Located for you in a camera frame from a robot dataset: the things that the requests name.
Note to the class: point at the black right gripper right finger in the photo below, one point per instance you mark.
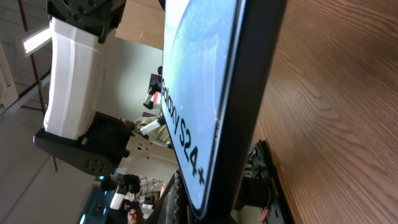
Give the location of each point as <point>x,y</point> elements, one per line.
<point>261,188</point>

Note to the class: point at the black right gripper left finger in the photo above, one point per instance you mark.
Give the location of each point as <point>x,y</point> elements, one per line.
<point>172,206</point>

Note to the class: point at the blue Samsung Galaxy smartphone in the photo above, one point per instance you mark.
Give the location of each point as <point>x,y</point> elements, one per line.
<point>216,60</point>

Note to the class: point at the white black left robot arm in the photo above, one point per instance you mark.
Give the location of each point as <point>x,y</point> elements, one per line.
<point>84,46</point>

